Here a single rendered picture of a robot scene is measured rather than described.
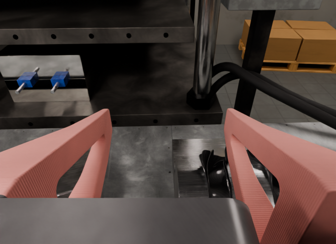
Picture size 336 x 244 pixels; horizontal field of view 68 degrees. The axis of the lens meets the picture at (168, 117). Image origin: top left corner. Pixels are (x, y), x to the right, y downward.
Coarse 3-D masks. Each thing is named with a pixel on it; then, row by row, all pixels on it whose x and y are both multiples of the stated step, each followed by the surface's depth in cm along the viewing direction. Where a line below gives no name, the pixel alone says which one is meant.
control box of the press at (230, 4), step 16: (224, 0) 83; (240, 0) 78; (256, 0) 78; (272, 0) 78; (288, 0) 78; (304, 0) 78; (320, 0) 78; (256, 16) 86; (272, 16) 86; (256, 32) 89; (256, 48) 92; (256, 64) 96; (240, 80) 105; (240, 96) 105; (240, 112) 110
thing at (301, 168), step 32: (224, 128) 13; (256, 128) 9; (288, 160) 7; (320, 160) 6; (256, 192) 11; (288, 192) 7; (320, 192) 5; (256, 224) 10; (288, 224) 7; (320, 224) 6
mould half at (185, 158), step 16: (176, 144) 60; (192, 144) 60; (208, 144) 60; (224, 144) 60; (176, 160) 46; (192, 160) 46; (176, 176) 46; (192, 176) 43; (256, 176) 43; (176, 192) 47; (192, 192) 42
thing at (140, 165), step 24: (0, 144) 69; (120, 144) 69; (144, 144) 69; (168, 144) 69; (120, 168) 62; (144, 168) 62; (168, 168) 62; (120, 192) 56; (144, 192) 56; (168, 192) 56
